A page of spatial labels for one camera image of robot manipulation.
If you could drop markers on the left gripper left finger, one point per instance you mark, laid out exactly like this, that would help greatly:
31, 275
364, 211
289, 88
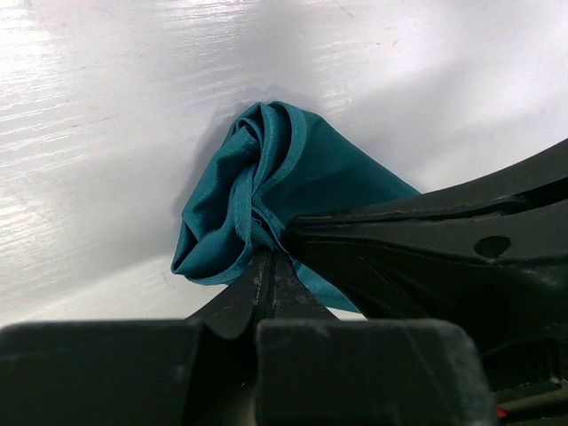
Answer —
242, 304

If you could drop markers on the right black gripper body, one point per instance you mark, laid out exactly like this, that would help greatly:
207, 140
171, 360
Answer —
529, 382

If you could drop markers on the teal cloth napkin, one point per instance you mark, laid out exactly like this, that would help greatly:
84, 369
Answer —
277, 162

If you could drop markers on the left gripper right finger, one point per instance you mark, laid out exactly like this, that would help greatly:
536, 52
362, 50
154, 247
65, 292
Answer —
287, 298

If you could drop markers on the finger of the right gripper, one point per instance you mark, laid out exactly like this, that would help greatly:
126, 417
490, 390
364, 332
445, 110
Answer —
534, 183
499, 301

